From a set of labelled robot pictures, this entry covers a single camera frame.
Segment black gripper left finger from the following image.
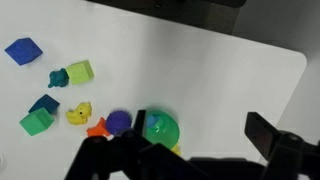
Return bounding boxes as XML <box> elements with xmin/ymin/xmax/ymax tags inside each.
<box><xmin>64</xmin><ymin>109</ymin><xmax>208</xmax><ymax>180</ymax></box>

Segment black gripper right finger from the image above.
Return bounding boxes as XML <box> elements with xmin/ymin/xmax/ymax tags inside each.
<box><xmin>244</xmin><ymin>111</ymin><xmax>320</xmax><ymax>180</ymax></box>

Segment teal small block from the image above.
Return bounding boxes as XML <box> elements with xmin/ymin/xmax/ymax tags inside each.
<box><xmin>47</xmin><ymin>68</ymin><xmax>70</xmax><ymax>89</ymax></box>

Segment orange rubber toy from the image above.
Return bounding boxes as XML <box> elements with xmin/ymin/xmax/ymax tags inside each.
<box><xmin>86</xmin><ymin>117</ymin><xmax>111</xmax><ymax>138</ymax></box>

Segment light blue toy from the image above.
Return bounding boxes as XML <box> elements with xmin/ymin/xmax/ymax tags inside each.
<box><xmin>146</xmin><ymin>114</ymin><xmax>164</xmax><ymax>129</ymax></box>

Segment translucent green bowl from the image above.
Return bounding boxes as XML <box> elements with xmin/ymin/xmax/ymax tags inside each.
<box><xmin>142</xmin><ymin>109</ymin><xmax>181</xmax><ymax>150</ymax></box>

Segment yellow spiky toy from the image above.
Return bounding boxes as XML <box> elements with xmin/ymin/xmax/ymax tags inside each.
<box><xmin>170</xmin><ymin>143</ymin><xmax>183</xmax><ymax>157</ymax></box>

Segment purple spiky ball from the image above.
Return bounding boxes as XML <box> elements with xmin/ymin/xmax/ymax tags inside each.
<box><xmin>105</xmin><ymin>110</ymin><xmax>133</xmax><ymax>136</ymax></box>

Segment yellow small block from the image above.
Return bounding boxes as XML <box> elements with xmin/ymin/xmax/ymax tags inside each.
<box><xmin>65</xmin><ymin>101</ymin><xmax>93</xmax><ymax>126</ymax></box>

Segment dark teal block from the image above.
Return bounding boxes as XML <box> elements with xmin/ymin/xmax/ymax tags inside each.
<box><xmin>28</xmin><ymin>93</ymin><xmax>61</xmax><ymax>115</ymax></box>

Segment lime green cube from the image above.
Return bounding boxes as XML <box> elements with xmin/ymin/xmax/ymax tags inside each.
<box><xmin>65</xmin><ymin>59</ymin><xmax>95</xmax><ymax>85</ymax></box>

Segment royal blue block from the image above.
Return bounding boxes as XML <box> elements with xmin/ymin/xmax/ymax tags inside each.
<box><xmin>4</xmin><ymin>37</ymin><xmax>44</xmax><ymax>66</ymax></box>

